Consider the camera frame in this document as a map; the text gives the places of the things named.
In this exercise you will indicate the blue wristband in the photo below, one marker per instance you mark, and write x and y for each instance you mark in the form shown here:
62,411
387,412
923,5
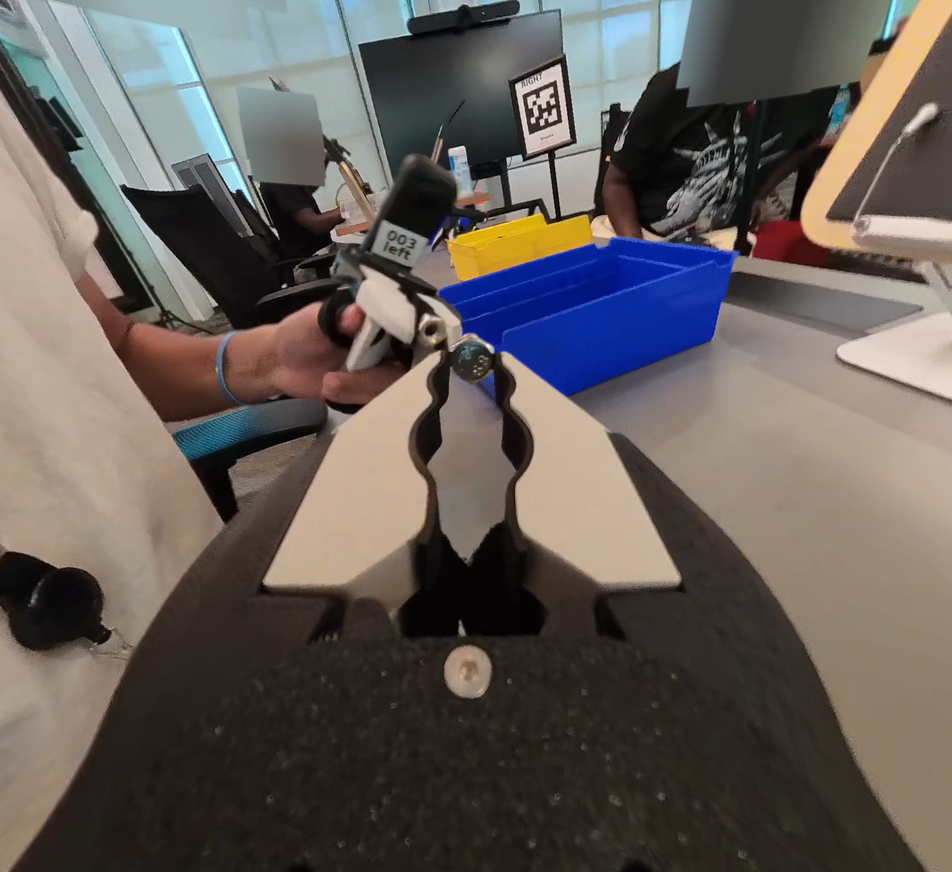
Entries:
221,366

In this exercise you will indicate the black video bar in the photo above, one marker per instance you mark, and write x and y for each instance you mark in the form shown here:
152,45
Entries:
465,16

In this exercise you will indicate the person's left hand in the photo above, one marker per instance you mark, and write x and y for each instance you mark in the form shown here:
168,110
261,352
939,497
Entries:
297,358

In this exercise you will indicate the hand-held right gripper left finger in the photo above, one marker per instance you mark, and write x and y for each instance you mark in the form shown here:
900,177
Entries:
349,500

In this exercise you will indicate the yellow plastic bin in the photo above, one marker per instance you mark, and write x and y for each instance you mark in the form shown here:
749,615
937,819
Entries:
513,247

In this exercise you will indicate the blue plastic bin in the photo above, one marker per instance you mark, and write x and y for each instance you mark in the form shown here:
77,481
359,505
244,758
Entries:
610,321

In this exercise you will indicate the large black screen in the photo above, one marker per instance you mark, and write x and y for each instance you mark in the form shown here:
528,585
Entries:
446,91

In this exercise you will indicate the black office chair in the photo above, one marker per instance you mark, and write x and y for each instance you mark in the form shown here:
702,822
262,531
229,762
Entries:
201,247

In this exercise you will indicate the red bag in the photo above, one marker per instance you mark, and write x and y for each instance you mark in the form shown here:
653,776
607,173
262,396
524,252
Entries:
788,243

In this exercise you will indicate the silver metal nut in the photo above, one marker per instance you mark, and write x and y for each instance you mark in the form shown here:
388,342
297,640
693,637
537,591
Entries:
470,361

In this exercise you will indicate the black sign stand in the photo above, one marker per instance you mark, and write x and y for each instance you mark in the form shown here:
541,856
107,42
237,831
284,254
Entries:
554,180

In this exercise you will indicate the white stand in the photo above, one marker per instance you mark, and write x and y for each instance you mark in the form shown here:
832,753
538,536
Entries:
907,358

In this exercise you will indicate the person's left forearm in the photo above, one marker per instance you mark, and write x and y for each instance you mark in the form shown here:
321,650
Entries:
171,366

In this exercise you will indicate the white plastic canister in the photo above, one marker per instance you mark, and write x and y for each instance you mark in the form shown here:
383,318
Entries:
459,176

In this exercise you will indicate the black white tag sign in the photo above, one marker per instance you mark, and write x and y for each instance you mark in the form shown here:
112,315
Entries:
543,109

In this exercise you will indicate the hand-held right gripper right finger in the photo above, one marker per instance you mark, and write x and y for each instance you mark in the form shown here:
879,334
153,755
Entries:
595,500

